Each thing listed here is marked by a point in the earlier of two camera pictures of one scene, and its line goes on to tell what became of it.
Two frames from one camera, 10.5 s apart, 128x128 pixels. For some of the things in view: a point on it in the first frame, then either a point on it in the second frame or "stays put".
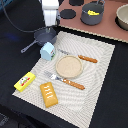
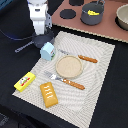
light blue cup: x=47 y=52 stays put
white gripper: x=49 y=8 to x=39 y=15
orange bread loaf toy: x=48 y=95 stays put
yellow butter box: x=25 y=82 stays put
